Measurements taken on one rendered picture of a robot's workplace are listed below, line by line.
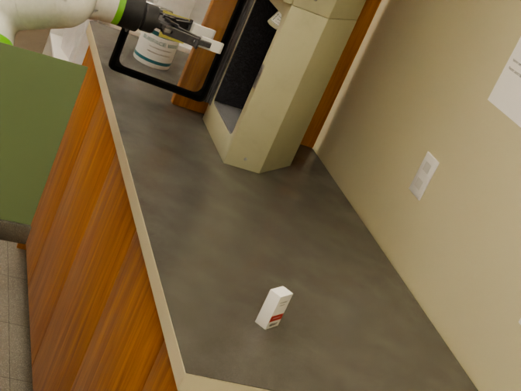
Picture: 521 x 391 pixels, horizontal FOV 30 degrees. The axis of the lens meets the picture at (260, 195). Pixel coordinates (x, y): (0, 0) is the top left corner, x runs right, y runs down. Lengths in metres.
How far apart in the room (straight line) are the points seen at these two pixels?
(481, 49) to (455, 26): 0.17
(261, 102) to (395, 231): 0.50
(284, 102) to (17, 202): 0.96
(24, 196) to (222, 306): 0.44
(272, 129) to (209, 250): 0.62
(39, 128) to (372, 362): 0.81
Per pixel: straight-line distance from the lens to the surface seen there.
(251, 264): 2.16
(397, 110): 2.79
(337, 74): 3.07
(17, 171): 1.90
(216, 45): 2.63
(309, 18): 2.58
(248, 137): 2.66
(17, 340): 3.34
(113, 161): 2.70
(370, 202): 2.77
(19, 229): 1.95
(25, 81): 1.82
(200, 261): 2.07
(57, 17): 1.94
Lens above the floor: 1.81
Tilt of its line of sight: 20 degrees down
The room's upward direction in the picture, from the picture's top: 24 degrees clockwise
